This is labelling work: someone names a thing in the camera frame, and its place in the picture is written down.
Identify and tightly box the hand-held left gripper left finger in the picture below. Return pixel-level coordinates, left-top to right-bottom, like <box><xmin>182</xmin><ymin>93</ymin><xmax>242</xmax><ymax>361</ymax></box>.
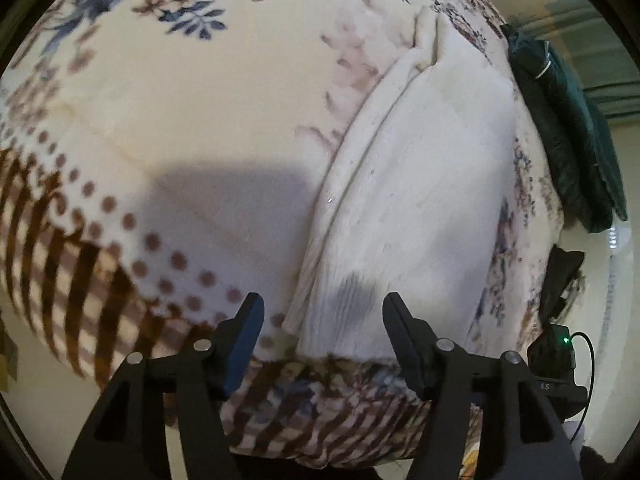
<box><xmin>61</xmin><ymin>292</ymin><xmax>265</xmax><ymax>480</ymax></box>

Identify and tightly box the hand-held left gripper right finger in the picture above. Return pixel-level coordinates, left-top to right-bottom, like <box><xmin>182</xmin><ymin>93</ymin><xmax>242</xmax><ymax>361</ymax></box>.
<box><xmin>382</xmin><ymin>292</ymin><xmax>586</xmax><ymax>480</ymax></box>

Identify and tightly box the white garment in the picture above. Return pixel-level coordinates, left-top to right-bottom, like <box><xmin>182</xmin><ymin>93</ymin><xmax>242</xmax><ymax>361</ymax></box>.
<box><xmin>282</xmin><ymin>6</ymin><xmax>523</xmax><ymax>360</ymax></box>

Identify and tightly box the floral printed blanket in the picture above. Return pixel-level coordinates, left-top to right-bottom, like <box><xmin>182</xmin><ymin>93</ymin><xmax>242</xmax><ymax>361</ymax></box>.
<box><xmin>0</xmin><ymin>0</ymin><xmax>566</xmax><ymax>468</ymax></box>

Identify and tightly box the dark green cloth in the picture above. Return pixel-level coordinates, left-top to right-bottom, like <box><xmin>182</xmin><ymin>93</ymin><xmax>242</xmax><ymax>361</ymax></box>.
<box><xmin>501</xmin><ymin>24</ymin><xmax>629</xmax><ymax>234</ymax></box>

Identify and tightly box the black cable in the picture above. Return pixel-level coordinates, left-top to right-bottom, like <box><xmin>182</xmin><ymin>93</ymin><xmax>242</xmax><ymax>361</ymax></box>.
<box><xmin>570</xmin><ymin>331</ymin><xmax>597</xmax><ymax>440</ymax></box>

